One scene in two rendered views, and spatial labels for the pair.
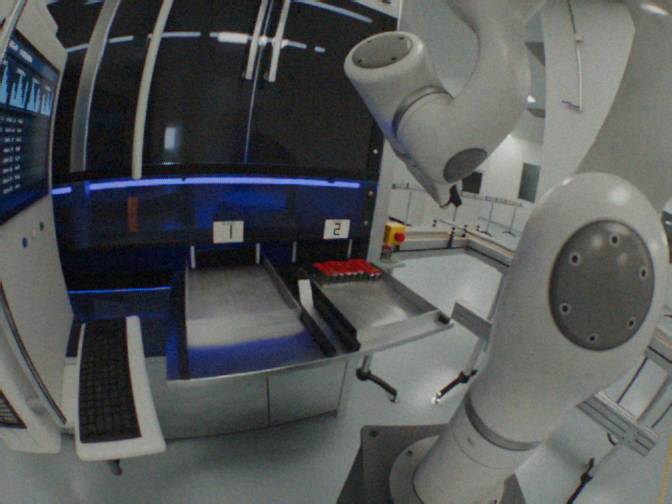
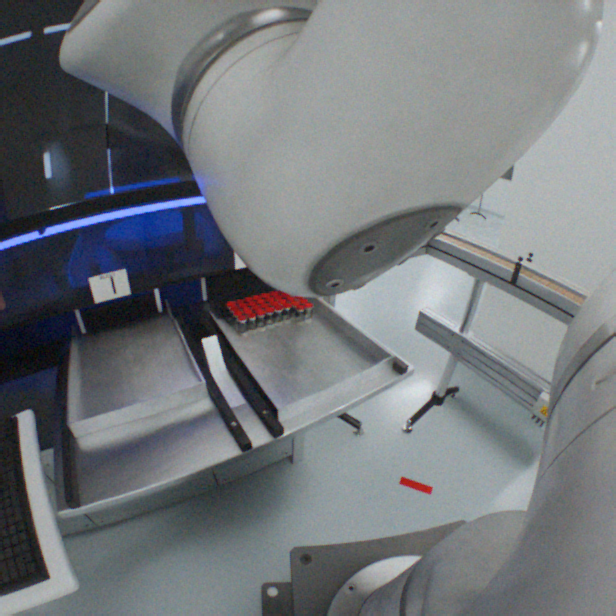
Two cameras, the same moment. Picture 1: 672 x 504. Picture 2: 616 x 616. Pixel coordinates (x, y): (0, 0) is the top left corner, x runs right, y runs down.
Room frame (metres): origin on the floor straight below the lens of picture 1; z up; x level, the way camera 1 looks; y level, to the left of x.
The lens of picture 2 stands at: (0.16, -0.07, 1.29)
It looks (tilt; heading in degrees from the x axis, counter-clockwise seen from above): 30 degrees down; 355
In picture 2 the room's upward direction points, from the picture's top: 3 degrees clockwise
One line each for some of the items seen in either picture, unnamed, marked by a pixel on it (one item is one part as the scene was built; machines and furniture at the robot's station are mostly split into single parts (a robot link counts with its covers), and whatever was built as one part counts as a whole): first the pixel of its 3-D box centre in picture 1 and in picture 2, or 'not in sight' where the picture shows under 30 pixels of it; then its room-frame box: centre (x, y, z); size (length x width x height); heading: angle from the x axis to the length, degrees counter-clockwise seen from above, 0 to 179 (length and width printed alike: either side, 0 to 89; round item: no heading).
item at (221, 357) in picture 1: (300, 301); (211, 362); (0.66, 0.08, 0.87); 0.70 x 0.48 x 0.02; 120
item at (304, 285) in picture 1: (313, 303); (222, 369); (0.59, 0.04, 0.91); 0.14 x 0.03 x 0.06; 29
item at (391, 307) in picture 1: (365, 293); (293, 339); (0.71, -0.10, 0.90); 0.34 x 0.26 x 0.04; 29
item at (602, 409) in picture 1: (559, 378); (554, 405); (0.75, -1.17, 0.49); 1.60 x 0.08 x 0.12; 30
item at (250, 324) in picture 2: (350, 277); (274, 317); (0.78, -0.05, 0.90); 0.18 x 0.02 x 0.05; 119
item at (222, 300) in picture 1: (232, 286); (126, 355); (0.64, 0.26, 0.90); 0.34 x 0.26 x 0.04; 30
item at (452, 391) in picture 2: (461, 381); (435, 403); (1.22, -0.90, 0.07); 0.50 x 0.08 x 0.14; 120
